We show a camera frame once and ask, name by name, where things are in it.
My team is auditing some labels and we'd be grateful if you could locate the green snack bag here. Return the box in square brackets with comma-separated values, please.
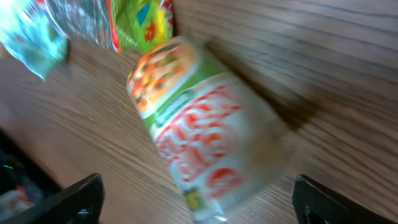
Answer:
[37, 0, 174, 53]

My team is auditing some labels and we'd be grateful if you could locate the green cup noodles container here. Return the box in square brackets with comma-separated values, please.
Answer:
[127, 37, 293, 223]

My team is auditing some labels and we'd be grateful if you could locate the teal snack packet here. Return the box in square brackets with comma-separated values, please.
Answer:
[1, 0, 68, 80]

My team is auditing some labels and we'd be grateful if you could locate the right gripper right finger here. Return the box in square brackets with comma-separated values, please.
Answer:
[292, 174, 395, 224]

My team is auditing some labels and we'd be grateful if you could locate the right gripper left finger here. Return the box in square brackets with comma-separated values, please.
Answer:
[1, 173, 105, 224]

